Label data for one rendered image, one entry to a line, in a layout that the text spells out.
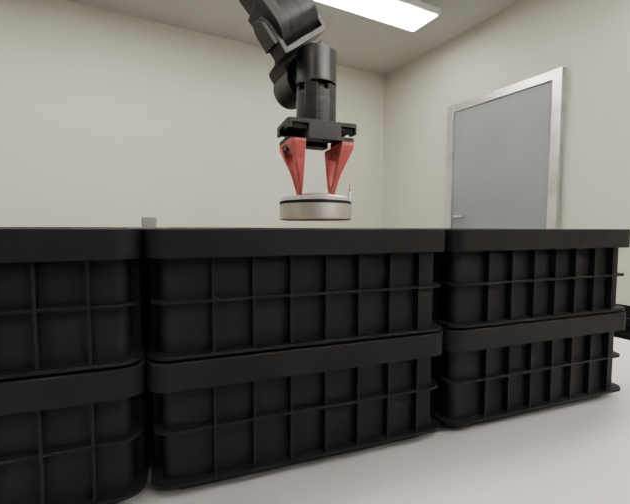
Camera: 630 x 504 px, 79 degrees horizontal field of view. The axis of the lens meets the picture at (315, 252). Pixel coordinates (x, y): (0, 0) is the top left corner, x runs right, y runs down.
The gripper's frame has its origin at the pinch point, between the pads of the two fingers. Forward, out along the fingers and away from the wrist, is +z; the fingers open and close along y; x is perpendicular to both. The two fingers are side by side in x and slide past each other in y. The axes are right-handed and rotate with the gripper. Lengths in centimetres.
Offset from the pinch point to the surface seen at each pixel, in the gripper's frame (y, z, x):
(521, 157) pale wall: -245, -59, -187
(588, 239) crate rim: -29.0, 6.8, 19.3
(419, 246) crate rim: -4.2, 7.6, 19.5
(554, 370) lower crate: -25.8, 23.4, 17.8
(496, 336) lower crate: -14.8, 17.8, 19.2
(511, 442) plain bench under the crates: -14.8, 28.7, 21.6
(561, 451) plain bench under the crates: -18.4, 28.8, 24.6
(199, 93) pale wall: -3, -129, -336
